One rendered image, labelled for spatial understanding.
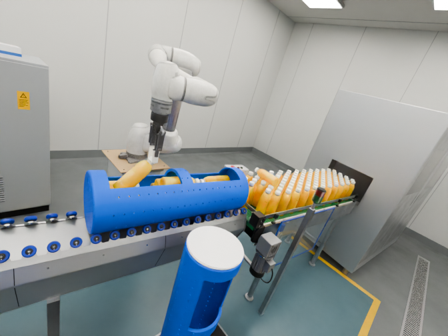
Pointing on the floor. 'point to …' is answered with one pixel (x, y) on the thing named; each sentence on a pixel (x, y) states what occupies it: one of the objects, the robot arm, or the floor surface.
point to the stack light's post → (287, 259)
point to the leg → (53, 316)
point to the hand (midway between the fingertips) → (153, 155)
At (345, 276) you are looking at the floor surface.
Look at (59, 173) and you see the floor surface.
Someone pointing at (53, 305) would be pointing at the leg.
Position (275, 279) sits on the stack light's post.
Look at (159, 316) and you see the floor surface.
